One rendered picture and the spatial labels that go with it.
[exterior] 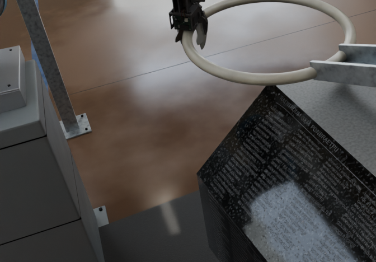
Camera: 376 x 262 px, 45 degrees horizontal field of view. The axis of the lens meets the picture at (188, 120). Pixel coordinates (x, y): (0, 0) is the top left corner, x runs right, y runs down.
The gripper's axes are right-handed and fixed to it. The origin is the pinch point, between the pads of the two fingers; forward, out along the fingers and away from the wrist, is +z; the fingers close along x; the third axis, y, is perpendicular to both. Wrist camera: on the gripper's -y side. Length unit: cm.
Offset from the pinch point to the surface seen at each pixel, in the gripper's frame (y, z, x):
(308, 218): 48, 11, 45
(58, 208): 46, 39, -34
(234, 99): -90, 94, -19
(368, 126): 27, -1, 54
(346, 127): 29, 0, 49
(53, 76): -42, 58, -104
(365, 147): 34, -1, 54
